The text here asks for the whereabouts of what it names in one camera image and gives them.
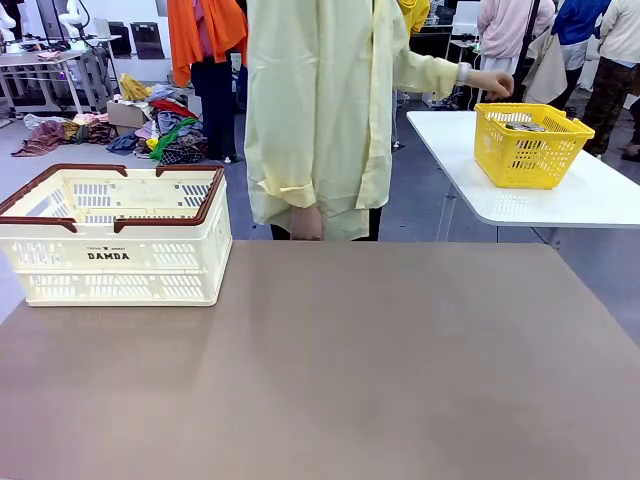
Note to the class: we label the person's right hand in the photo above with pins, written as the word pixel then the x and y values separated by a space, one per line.
pixel 306 224

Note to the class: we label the person's left hand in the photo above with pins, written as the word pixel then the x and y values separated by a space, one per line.
pixel 495 84

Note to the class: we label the beige shoulder bag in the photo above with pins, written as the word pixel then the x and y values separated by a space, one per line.
pixel 547 70

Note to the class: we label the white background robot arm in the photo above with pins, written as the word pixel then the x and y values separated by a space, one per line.
pixel 70 20
pixel 7 22

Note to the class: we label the person's left forearm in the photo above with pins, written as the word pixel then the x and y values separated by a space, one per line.
pixel 430 72

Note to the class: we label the yellow plastic basket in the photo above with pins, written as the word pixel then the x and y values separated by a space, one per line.
pixel 520 160

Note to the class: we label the white wrist watch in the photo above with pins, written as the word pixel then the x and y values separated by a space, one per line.
pixel 464 74

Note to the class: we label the silver top drink can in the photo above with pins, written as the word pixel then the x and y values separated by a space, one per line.
pixel 536 128
pixel 516 125

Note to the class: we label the person in pink top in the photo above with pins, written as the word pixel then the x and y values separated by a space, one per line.
pixel 505 25

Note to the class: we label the white computer case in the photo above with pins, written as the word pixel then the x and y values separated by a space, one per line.
pixel 436 99

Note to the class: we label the person in blue top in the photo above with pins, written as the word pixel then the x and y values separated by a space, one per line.
pixel 575 20

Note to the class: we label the yellow hoodie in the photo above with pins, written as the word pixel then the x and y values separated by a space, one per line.
pixel 415 12

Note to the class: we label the person in yellow shirt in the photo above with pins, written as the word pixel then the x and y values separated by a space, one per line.
pixel 310 100

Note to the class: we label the person in cream top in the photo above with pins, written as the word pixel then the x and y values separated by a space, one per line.
pixel 622 30

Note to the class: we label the dark checked cloth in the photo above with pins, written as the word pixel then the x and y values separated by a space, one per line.
pixel 182 152

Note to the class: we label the white side table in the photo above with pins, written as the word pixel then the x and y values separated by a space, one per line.
pixel 590 200

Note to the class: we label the green cloth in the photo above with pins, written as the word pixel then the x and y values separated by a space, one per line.
pixel 176 134

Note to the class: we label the red cloth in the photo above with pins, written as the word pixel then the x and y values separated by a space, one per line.
pixel 172 106

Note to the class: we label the cardboard box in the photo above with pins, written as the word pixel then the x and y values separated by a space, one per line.
pixel 125 116

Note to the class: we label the person in orange jacket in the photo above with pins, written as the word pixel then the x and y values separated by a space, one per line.
pixel 200 35

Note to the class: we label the yellow cloth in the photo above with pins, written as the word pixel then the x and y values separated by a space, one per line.
pixel 134 87

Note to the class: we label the pile of clothes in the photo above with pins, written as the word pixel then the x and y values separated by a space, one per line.
pixel 45 135

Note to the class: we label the grey workbench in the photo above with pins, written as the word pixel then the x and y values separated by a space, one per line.
pixel 30 61

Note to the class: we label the black wall panel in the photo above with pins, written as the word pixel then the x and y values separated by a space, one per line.
pixel 120 39
pixel 147 40

